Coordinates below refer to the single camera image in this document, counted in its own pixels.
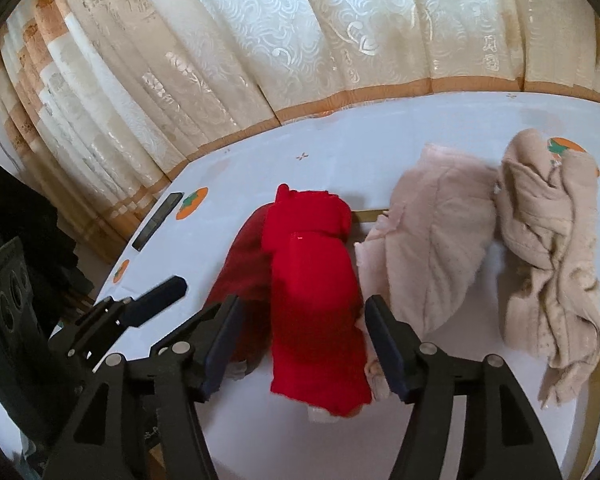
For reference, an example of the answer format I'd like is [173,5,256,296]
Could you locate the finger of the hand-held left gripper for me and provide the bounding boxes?
[55,276,188,361]

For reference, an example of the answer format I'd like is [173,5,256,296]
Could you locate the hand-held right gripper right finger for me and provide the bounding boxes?
[364,294,563,480]

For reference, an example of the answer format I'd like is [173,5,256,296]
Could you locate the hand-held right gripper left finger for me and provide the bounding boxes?
[45,294,243,480]

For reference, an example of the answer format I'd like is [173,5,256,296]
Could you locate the dark red underwear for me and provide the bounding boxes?
[207,205,281,376]

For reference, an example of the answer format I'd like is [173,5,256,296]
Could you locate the bright red underwear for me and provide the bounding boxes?
[262,184,373,417]

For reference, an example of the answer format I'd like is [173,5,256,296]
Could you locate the pale pink underwear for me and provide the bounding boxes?
[354,142,501,403]

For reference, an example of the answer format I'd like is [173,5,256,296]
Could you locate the shallow cardboard tray box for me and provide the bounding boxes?
[147,207,600,480]

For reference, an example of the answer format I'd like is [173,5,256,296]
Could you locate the beige underwear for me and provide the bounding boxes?
[495,128,600,406]

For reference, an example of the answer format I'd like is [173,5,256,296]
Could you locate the black smartphone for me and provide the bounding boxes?
[131,192,183,252]

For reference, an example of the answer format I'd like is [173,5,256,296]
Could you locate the black chair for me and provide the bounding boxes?
[0,155,93,311]

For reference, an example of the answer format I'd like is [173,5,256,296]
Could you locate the cream patterned curtain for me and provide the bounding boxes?
[0,0,600,261]

